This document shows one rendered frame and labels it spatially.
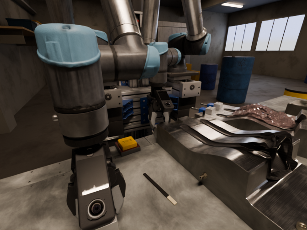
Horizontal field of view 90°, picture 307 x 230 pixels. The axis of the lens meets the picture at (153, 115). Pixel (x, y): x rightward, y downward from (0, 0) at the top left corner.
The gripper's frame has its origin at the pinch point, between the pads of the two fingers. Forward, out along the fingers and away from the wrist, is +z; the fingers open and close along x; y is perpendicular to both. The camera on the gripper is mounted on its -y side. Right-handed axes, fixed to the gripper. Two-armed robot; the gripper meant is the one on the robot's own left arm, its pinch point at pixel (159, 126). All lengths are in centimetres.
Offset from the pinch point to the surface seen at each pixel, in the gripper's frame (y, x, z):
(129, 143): -6.8, 15.8, 0.9
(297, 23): 397, -805, -132
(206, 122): -10.8, -17.1, -3.9
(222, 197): -37.9, -0.9, 3.3
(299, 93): 68, -259, 27
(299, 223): -51, -6, -2
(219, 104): 5.5, -40.1, -3.6
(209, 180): -33.4, -0.2, 1.3
